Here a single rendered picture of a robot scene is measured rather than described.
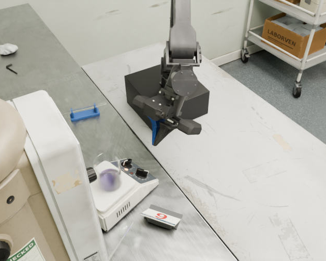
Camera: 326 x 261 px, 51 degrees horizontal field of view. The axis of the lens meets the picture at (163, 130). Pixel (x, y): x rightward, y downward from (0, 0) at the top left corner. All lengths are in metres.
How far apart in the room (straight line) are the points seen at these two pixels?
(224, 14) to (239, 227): 2.28
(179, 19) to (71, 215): 0.63
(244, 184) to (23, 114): 0.80
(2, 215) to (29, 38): 1.58
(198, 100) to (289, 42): 1.89
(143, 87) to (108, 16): 1.31
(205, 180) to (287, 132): 0.34
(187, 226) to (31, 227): 0.65
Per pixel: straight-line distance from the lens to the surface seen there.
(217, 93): 1.30
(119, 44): 2.52
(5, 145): 0.24
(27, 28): 1.90
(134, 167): 0.97
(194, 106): 1.14
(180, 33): 0.82
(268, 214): 0.95
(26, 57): 1.64
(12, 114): 0.26
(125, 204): 0.88
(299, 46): 2.91
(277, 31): 3.01
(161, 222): 0.88
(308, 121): 2.73
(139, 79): 1.17
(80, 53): 2.42
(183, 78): 0.74
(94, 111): 1.22
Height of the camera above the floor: 1.66
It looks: 42 degrees down
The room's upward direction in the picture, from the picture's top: 1 degrees counter-clockwise
